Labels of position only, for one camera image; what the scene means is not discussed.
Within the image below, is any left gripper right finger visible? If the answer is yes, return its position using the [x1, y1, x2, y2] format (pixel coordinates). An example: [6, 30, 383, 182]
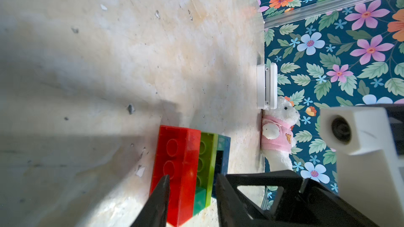
[216, 173, 268, 227]

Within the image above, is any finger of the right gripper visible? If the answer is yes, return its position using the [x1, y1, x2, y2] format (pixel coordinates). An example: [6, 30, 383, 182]
[225, 169, 379, 227]

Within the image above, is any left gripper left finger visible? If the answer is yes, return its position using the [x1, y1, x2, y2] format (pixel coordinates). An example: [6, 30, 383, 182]
[130, 175, 170, 227]

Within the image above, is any blue lego brick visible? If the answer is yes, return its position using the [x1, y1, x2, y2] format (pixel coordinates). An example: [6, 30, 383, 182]
[211, 135, 231, 198]

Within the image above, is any red lego brick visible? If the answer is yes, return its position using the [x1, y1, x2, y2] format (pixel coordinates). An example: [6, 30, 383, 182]
[150, 125, 201, 227]

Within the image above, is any lime green lego brick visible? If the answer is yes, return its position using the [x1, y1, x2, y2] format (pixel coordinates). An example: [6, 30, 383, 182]
[197, 132, 218, 208]

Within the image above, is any small green lego brick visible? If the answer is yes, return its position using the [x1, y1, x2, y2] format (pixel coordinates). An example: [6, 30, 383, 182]
[193, 187, 206, 216]

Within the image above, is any white teddy bear pink shirt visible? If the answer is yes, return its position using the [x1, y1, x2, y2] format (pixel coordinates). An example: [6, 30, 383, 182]
[260, 96, 300, 172]

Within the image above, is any white plastic box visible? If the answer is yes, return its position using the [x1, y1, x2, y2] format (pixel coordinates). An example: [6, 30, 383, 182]
[256, 63, 278, 110]

